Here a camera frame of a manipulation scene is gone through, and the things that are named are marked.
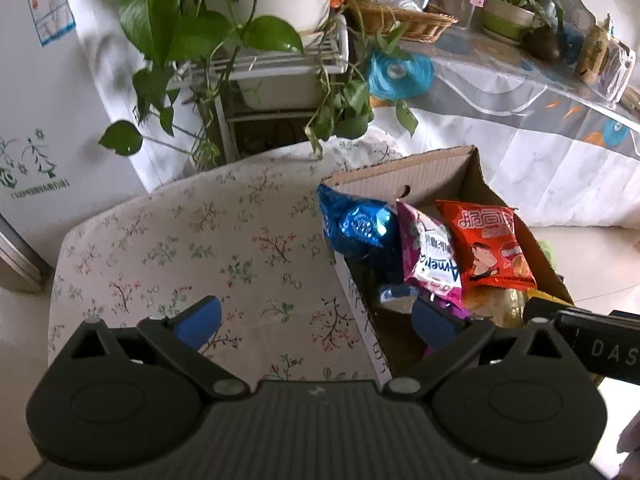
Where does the croissant bread package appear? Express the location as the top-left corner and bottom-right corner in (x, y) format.
(462, 286), (527, 328)

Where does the pink white snack bag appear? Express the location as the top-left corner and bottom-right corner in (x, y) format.
(396, 200), (462, 308)

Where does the red orange snack bag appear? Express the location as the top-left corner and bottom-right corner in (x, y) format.
(436, 200), (537, 290)

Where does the blue foil snack bag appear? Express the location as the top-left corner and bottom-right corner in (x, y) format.
(316, 184), (399, 259)

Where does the purple snack bag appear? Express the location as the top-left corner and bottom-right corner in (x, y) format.
(423, 295), (470, 356)

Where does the light blue snack packet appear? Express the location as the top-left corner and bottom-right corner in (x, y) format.
(378, 284), (420, 314)

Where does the yellow snack packet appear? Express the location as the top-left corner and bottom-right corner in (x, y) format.
(526, 288), (572, 307)

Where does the green America cracker bag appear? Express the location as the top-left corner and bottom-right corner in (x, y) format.
(538, 240), (556, 270)

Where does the white gloved hand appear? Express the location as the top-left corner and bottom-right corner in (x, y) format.
(616, 412), (640, 480)

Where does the floral tablecloth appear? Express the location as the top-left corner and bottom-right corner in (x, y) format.
(48, 129), (406, 384)

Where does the grey patterned table cover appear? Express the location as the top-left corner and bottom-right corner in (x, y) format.
(373, 27), (639, 229)

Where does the white refrigerator with green print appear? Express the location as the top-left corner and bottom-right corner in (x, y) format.
(1, 0), (145, 292)

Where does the white metal plant rack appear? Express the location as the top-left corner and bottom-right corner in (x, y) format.
(201, 15), (349, 162)

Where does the blue tape roll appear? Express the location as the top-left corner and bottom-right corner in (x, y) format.
(368, 51), (435, 101)

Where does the pothos plant in white pot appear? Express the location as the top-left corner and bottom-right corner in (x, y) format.
(98, 0), (421, 166)

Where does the green bowl planter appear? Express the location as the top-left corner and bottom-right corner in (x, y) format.
(482, 0), (537, 46)

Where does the wicker basket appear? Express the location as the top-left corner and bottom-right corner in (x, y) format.
(349, 0), (458, 44)

